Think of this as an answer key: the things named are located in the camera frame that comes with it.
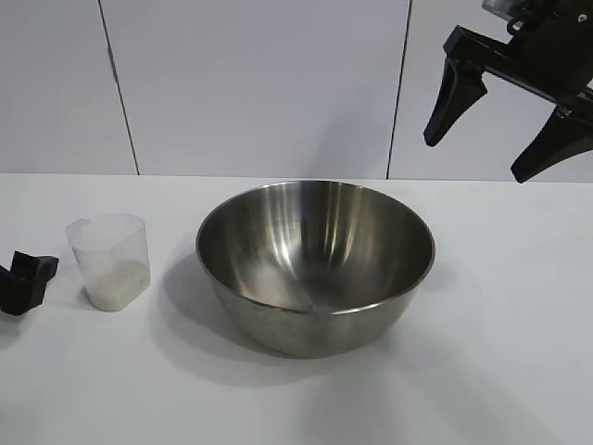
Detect stainless steel bowl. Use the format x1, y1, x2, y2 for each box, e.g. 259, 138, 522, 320
195, 179, 436, 359

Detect white rice grains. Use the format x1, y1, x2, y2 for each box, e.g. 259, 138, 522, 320
85, 260, 152, 312

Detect translucent plastic measuring cup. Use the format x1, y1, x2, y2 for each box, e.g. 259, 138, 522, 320
64, 212, 152, 312

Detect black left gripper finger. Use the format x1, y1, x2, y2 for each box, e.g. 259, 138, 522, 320
11, 250, 60, 285
0, 265, 48, 317

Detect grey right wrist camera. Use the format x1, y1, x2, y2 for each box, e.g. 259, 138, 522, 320
481, 0, 527, 19

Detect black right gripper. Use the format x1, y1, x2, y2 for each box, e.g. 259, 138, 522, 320
423, 0, 593, 184

